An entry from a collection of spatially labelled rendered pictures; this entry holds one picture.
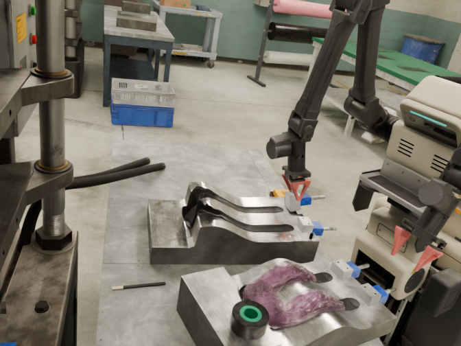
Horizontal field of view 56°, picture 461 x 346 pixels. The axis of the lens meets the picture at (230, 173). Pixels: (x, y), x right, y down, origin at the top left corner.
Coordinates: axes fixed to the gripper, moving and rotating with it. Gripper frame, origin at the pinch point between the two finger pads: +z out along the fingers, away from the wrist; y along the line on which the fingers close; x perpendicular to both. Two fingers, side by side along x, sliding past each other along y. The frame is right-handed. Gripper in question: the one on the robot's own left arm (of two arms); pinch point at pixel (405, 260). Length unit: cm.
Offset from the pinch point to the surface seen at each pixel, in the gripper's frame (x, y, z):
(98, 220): 34, -185, 94
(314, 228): 3.8, -29.7, 8.3
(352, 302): -1.9, -4.6, 16.9
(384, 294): 5.4, -1.5, 11.4
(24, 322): -65, -39, 55
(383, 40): 586, -481, -259
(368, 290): 0.7, -4.0, 12.2
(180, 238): -29, -45, 29
